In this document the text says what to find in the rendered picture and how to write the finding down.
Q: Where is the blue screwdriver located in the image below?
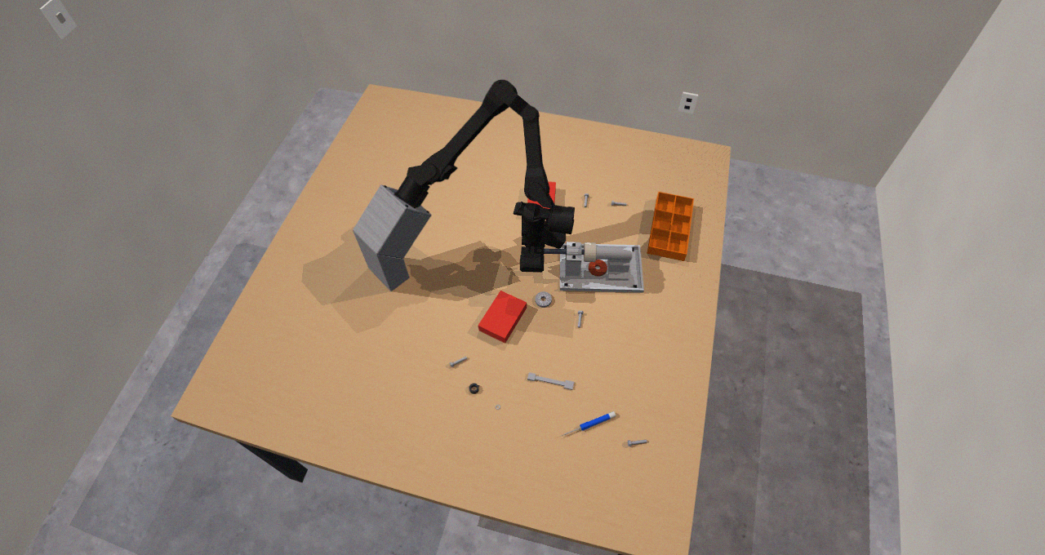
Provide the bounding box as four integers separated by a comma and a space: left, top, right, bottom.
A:
571, 411, 616, 433

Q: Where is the red flat block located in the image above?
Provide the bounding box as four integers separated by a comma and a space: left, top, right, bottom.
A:
527, 182, 556, 206
478, 291, 527, 343

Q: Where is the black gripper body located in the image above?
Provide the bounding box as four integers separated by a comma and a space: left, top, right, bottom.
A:
520, 227, 545, 273

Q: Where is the orange compartment tray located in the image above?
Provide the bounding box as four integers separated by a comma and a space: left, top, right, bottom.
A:
647, 192, 694, 261

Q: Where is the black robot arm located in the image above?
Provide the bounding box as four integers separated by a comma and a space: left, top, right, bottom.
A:
394, 79, 575, 249

